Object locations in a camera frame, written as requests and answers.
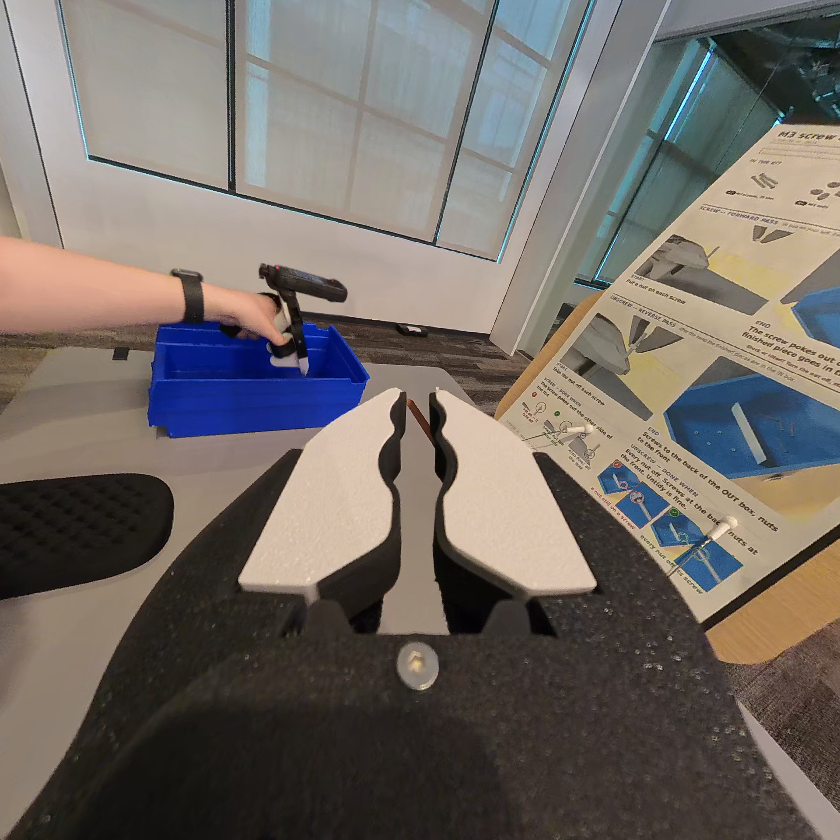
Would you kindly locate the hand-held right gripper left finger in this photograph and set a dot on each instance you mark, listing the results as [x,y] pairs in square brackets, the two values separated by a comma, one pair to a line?
[321,512]

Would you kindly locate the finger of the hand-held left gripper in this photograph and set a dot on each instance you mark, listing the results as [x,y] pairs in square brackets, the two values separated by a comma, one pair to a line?
[304,367]
[282,358]

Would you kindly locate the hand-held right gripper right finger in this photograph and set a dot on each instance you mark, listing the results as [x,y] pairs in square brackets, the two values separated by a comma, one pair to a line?
[512,512]

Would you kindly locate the person's left hand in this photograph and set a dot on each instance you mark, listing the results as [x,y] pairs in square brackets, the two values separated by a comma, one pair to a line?
[243,312]

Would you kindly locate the person's left forearm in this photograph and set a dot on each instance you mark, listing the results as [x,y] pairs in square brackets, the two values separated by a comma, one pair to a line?
[79,282]

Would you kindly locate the white framed window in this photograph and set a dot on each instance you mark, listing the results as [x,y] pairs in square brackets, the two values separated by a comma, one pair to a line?
[295,98]

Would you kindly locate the wooden poster board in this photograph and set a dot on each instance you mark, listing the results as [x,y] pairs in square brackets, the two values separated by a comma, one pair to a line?
[774,617]

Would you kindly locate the black wristwatch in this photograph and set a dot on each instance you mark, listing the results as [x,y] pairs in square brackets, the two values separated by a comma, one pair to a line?
[192,298]

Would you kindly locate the small black floor device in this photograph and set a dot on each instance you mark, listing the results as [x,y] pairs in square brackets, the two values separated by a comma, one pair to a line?
[411,330]

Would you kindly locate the blue plastic bin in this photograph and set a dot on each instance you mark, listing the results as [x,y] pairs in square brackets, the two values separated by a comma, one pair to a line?
[216,400]

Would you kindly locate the white poster peg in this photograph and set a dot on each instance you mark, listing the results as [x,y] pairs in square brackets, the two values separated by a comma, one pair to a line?
[725,527]
[581,430]

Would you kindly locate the printed instruction poster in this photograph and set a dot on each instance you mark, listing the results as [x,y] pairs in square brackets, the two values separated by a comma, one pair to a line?
[722,367]

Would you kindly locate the black textured pad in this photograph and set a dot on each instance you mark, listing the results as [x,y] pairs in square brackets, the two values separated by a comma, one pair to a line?
[72,531]

